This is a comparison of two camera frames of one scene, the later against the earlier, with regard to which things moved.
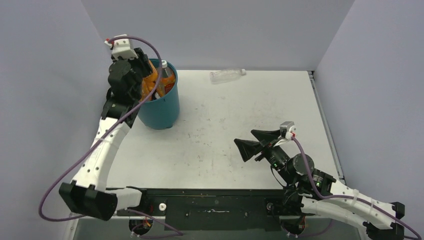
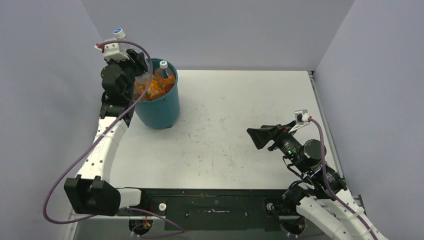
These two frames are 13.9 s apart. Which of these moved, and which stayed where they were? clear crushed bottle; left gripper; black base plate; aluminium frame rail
Moved: clear crushed bottle
Stayed: left gripper; black base plate; aluminium frame rail
